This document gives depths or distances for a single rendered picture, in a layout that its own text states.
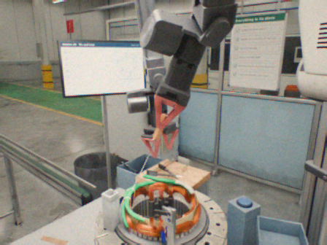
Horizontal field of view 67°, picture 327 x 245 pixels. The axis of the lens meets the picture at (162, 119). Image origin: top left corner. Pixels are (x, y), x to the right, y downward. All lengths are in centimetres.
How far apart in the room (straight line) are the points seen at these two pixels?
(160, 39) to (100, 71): 116
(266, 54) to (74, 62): 187
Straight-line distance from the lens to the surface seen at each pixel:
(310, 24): 79
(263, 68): 276
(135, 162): 106
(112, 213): 60
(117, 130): 340
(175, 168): 96
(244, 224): 85
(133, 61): 164
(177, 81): 50
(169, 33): 47
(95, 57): 159
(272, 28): 275
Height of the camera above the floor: 149
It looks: 15 degrees down
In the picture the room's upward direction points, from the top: straight up
